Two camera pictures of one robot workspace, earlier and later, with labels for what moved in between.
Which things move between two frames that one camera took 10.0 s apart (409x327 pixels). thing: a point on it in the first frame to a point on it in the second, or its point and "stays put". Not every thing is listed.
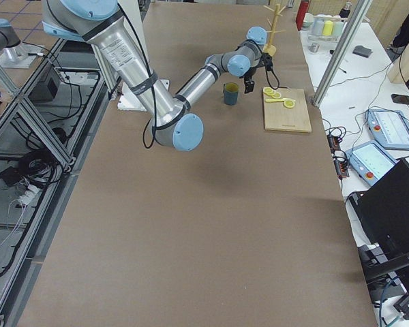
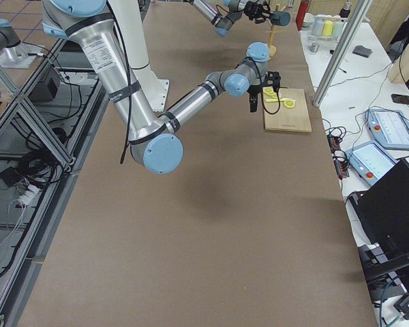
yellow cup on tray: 328,28 stays put
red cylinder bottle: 301,13 stays put
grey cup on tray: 317,26 stays put
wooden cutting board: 279,117 stays put
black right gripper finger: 247,84 to 252,103
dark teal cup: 230,93 to 280,18
